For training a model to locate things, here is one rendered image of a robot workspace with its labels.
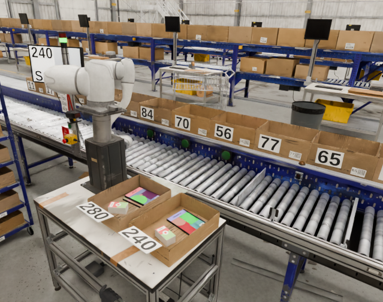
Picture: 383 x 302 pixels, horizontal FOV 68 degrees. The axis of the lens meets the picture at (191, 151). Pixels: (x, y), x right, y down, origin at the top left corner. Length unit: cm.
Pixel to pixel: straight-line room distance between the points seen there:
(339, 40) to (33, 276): 604
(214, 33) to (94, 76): 591
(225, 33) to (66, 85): 583
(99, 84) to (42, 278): 153
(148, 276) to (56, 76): 115
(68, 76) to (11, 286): 157
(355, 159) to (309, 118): 272
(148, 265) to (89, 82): 100
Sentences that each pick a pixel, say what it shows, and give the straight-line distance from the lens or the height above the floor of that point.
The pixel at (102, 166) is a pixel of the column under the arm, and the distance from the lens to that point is 179.
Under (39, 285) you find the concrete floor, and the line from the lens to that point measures 250.
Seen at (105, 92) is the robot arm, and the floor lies 138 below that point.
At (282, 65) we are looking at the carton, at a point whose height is 101.
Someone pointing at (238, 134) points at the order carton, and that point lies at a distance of 223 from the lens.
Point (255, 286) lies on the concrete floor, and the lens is 236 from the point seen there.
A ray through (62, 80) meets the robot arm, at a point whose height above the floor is 144.
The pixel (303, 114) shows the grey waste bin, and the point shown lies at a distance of 470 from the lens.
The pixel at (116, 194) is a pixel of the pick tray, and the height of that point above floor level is 79.
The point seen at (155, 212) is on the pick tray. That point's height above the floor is 81.
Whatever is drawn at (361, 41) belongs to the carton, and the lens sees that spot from 646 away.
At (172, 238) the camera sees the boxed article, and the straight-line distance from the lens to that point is 144.
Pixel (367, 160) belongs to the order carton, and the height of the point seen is 101.
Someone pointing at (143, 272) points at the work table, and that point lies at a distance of 136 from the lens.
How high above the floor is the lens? 174
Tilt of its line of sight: 24 degrees down
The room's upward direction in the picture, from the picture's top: 2 degrees clockwise
